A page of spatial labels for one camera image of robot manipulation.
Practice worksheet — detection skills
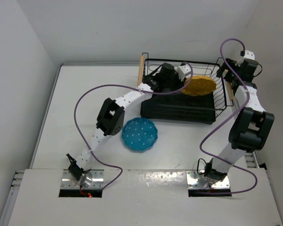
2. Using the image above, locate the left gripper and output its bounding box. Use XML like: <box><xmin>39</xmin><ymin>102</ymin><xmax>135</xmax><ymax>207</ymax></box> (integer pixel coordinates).
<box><xmin>163</xmin><ymin>70</ymin><xmax>186</xmax><ymax>94</ymax></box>

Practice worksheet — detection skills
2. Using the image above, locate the yellow dotted plate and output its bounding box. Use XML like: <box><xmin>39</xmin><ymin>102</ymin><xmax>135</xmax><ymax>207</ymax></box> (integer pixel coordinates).
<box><xmin>181</xmin><ymin>75</ymin><xmax>216</xmax><ymax>96</ymax></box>

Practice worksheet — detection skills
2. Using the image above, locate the black wire dish rack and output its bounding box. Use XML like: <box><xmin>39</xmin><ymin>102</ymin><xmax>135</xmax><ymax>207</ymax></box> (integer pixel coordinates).
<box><xmin>140</xmin><ymin>58</ymin><xmax>229</xmax><ymax>125</ymax></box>

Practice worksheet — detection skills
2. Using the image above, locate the blue dotted plate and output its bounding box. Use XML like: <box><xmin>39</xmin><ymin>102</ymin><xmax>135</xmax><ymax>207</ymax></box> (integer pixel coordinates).
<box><xmin>121</xmin><ymin>117</ymin><xmax>158</xmax><ymax>153</ymax></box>

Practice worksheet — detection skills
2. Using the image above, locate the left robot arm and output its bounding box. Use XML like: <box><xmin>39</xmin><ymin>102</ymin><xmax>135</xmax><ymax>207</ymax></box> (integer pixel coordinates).
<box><xmin>67</xmin><ymin>62</ymin><xmax>193</xmax><ymax>181</ymax></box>

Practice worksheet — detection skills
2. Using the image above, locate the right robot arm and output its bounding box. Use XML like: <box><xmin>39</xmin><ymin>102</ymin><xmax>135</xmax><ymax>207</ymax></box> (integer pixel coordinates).
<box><xmin>202</xmin><ymin>58</ymin><xmax>275</xmax><ymax>185</ymax></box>

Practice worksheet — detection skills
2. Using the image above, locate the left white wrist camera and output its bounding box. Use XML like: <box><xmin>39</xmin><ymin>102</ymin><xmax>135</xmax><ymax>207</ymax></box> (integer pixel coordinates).
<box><xmin>175</xmin><ymin>65</ymin><xmax>192</xmax><ymax>81</ymax></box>

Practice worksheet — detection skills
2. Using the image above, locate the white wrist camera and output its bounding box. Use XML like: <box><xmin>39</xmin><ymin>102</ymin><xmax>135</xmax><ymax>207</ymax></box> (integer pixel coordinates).
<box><xmin>235</xmin><ymin>50</ymin><xmax>255</xmax><ymax>66</ymax></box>
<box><xmin>175</xmin><ymin>65</ymin><xmax>192</xmax><ymax>81</ymax></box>

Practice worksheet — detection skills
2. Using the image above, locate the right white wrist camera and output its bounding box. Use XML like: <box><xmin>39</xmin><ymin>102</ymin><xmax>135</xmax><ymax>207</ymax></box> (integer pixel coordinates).
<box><xmin>235</xmin><ymin>50</ymin><xmax>255</xmax><ymax>66</ymax></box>

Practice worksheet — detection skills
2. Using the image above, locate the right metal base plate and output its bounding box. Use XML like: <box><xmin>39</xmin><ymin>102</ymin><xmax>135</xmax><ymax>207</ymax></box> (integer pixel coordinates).
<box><xmin>186</xmin><ymin>170</ymin><xmax>230</xmax><ymax>190</ymax></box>

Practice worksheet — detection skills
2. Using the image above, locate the metal base plate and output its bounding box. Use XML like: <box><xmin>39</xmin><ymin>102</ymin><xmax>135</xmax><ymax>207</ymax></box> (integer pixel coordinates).
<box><xmin>60</xmin><ymin>170</ymin><xmax>104</xmax><ymax>190</ymax></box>
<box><xmin>186</xmin><ymin>170</ymin><xmax>230</xmax><ymax>190</ymax></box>

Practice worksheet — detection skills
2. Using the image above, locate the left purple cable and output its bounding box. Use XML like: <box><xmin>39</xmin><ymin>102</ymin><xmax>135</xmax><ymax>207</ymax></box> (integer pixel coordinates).
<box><xmin>74</xmin><ymin>61</ymin><xmax>194</xmax><ymax>190</ymax></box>

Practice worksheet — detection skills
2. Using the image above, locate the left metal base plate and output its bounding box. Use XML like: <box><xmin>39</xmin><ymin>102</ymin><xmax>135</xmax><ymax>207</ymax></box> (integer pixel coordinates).
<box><xmin>60</xmin><ymin>170</ymin><xmax>104</xmax><ymax>190</ymax></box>

